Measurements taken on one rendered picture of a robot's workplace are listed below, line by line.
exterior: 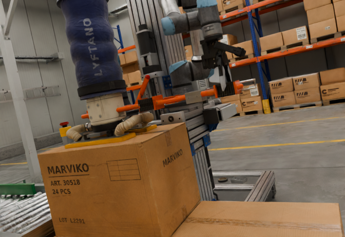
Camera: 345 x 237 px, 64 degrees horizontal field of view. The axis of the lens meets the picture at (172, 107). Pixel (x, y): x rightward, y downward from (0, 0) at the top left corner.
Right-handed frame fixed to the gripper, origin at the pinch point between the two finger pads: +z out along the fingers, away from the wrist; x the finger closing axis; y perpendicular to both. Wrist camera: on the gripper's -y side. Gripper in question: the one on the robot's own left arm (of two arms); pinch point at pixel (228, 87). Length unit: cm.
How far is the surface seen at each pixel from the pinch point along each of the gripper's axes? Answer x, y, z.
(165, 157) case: 6.5, 29.8, 23.4
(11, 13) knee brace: -171, 345, -162
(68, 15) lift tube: 10, 62, -45
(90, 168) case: 21, 58, 22
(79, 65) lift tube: 11, 61, -22
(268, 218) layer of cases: -2, -5, 53
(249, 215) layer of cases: -4, 2, 53
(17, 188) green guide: -25, 186, 47
